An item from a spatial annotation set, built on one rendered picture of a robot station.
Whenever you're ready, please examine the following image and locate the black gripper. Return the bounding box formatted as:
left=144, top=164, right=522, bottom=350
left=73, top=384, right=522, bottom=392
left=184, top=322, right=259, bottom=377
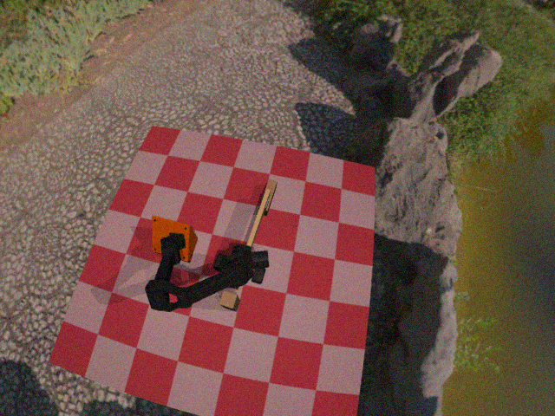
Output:
left=213, top=254, right=265, bottom=284

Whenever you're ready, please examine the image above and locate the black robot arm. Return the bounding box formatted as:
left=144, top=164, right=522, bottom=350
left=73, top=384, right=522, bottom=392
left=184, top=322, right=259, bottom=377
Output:
left=145, top=232, right=269, bottom=312

